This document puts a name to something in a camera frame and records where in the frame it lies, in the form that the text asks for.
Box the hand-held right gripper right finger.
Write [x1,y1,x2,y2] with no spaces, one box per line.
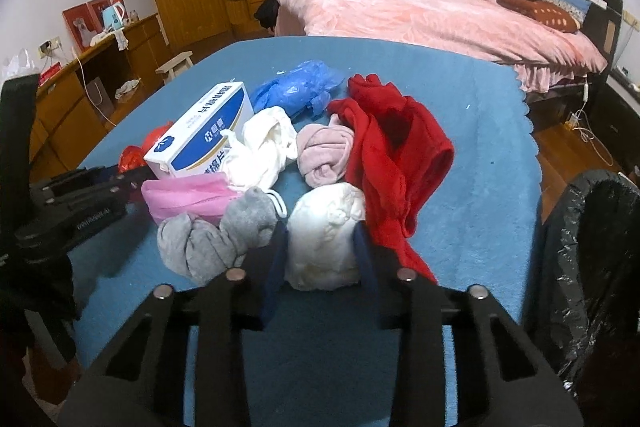
[351,219,586,427]

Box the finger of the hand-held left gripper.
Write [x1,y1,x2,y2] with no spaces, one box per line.
[29,172,163,214]
[47,164,126,188]

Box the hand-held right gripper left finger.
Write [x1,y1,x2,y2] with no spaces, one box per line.
[57,221,291,427]

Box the grey sock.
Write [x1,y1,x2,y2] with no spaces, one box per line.
[156,187,281,286]

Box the pink face mask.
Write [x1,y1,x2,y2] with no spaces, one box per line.
[141,172,289,226]

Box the pink sock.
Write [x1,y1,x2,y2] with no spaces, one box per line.
[296,114,357,189]

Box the red fleece cloth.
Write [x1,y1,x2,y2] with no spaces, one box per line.
[327,74,456,286]

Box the bin with black bag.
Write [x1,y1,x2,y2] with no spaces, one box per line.
[525,168,640,427]

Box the red plastic bag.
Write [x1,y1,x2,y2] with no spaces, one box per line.
[118,123,173,174]

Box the wooden desk with items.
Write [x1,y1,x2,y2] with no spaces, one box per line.
[27,13,168,180]

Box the brown paper bag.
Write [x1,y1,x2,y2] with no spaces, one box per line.
[86,77,116,119]

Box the red box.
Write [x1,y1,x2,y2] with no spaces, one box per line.
[39,62,64,86]

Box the white box with blue print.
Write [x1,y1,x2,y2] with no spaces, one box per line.
[143,81,256,180]

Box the white knotted cloth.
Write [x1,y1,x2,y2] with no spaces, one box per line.
[220,106,301,191]

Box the white plastic bag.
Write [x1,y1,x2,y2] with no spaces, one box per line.
[2,48,39,80]

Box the small white stool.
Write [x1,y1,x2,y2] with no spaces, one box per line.
[155,50,195,84]

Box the light blue kettle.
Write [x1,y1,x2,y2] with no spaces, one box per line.
[101,2,126,32]

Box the crumpled blue plastic glove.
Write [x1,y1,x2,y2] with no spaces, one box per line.
[250,60,346,118]

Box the black cloth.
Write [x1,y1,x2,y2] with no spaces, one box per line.
[253,0,281,33]

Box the bed with pink blanket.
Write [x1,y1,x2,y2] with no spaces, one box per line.
[270,0,609,94]

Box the dark nightstand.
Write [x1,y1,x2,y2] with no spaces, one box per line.
[590,67,640,169]

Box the red-brown spotted pillow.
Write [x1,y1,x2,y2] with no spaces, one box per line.
[497,0,582,33]

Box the dark bed headboard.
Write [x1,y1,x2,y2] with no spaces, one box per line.
[452,0,624,74]

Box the red picture frame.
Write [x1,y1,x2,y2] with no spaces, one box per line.
[62,4,96,51]
[87,0,112,33]

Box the white charging cable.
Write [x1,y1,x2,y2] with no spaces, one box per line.
[570,100,614,166]

